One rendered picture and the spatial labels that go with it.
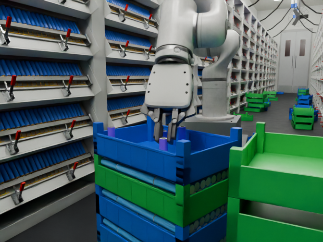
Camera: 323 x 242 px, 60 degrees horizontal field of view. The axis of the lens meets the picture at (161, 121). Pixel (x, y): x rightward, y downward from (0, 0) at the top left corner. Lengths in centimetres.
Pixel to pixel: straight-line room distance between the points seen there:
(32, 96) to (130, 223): 69
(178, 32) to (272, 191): 37
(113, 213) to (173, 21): 47
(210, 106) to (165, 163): 87
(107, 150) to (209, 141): 25
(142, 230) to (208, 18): 48
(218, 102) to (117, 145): 81
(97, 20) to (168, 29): 86
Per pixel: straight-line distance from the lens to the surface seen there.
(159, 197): 57
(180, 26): 64
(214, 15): 65
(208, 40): 64
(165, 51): 61
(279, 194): 47
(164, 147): 57
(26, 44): 117
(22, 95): 115
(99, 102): 144
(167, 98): 59
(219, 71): 137
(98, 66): 144
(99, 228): 80
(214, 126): 130
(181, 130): 71
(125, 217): 68
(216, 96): 136
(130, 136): 79
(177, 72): 60
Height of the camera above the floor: 59
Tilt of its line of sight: 9 degrees down
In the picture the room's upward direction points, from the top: straight up
